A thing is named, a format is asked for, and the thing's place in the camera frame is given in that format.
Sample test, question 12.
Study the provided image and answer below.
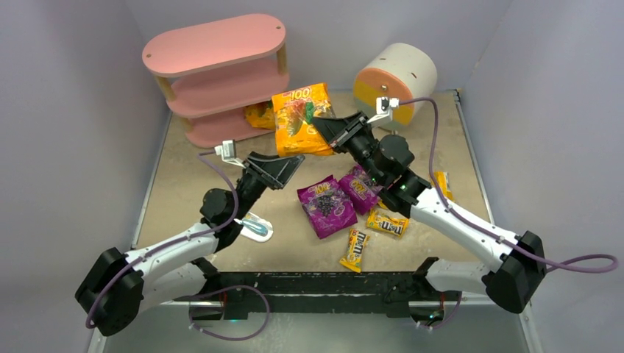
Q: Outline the pink three-tier shelf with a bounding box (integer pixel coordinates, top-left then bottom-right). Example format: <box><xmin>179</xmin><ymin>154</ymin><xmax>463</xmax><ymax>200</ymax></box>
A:
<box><xmin>142</xmin><ymin>13</ymin><xmax>289</xmax><ymax>148</ymax></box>

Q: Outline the orange gummy candy bag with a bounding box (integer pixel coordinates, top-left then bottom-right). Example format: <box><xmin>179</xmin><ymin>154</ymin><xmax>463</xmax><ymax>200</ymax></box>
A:
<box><xmin>244</xmin><ymin>101</ymin><xmax>276</xmax><ymax>130</ymax></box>
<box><xmin>272</xmin><ymin>82</ymin><xmax>336</xmax><ymax>157</ymax></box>

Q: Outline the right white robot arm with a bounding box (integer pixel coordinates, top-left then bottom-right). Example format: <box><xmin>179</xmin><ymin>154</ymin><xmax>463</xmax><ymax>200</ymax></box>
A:
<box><xmin>311</xmin><ymin>113</ymin><xmax>547</xmax><ymax>314</ymax></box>

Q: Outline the blue toy blister pack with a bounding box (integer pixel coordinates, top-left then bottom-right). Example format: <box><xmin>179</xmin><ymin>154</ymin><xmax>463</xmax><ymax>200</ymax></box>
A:
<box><xmin>234</xmin><ymin>212</ymin><xmax>274</xmax><ymax>243</ymax></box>

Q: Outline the purple grape candy bag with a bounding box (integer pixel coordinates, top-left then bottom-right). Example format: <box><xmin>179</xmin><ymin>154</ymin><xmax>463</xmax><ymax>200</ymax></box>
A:
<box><xmin>297</xmin><ymin>175</ymin><xmax>358</xmax><ymax>239</ymax></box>
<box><xmin>338</xmin><ymin>164</ymin><xmax>380</xmax><ymax>215</ymax></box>

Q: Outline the yellow m&m bag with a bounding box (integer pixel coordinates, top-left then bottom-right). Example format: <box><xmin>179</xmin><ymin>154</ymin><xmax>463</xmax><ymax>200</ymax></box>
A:
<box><xmin>338</xmin><ymin>229</ymin><xmax>369</xmax><ymax>273</ymax></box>
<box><xmin>366</xmin><ymin>210</ymin><xmax>409</xmax><ymax>238</ymax></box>

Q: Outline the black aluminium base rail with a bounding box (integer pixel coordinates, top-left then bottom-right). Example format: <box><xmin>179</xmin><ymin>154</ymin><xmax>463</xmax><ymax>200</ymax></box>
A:
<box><xmin>99</xmin><ymin>270</ymin><xmax>532</xmax><ymax>323</ymax></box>

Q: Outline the yellow M&M bag bottom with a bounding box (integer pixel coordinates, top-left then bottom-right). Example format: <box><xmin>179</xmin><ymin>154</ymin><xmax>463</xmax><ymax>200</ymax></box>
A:
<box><xmin>338</xmin><ymin>229</ymin><xmax>369</xmax><ymax>273</ymax></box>

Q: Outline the round pastel drawer cabinet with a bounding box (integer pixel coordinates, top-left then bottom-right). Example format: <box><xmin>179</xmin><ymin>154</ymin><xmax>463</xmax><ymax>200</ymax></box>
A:
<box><xmin>352</xmin><ymin>43</ymin><xmax>438</xmax><ymax>117</ymax></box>

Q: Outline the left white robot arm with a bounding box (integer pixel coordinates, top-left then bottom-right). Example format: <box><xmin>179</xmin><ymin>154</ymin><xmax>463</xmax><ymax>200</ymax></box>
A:
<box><xmin>74</xmin><ymin>152</ymin><xmax>305</xmax><ymax>336</ymax></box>

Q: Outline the small yellow candy packet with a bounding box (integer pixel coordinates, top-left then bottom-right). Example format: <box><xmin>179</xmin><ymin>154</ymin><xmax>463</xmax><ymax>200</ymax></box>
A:
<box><xmin>433</xmin><ymin>171</ymin><xmax>455</xmax><ymax>202</ymax></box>

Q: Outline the yellow M&M bag middle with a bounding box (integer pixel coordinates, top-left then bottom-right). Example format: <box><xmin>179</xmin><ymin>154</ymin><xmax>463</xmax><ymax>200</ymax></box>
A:
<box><xmin>366</xmin><ymin>210</ymin><xmax>409</xmax><ymax>238</ymax></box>

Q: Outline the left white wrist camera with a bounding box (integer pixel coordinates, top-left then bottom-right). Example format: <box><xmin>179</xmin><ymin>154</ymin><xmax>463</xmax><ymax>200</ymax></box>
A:
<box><xmin>214</xmin><ymin>140</ymin><xmax>245</xmax><ymax>168</ymax></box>

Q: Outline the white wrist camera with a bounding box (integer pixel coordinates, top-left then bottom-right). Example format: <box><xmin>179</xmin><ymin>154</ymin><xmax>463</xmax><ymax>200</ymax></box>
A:
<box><xmin>214</xmin><ymin>140</ymin><xmax>245</xmax><ymax>168</ymax></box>
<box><xmin>366</xmin><ymin>96</ymin><xmax>400</xmax><ymax>126</ymax></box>

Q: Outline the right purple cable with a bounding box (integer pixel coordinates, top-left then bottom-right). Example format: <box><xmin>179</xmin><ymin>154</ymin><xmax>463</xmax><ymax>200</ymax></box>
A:
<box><xmin>397</xmin><ymin>96</ymin><xmax>619</xmax><ymax>332</ymax></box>

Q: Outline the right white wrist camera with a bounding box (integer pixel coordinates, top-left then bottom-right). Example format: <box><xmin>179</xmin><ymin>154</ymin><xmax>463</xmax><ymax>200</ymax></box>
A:
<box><xmin>366</xmin><ymin>96</ymin><xmax>400</xmax><ymax>126</ymax></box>

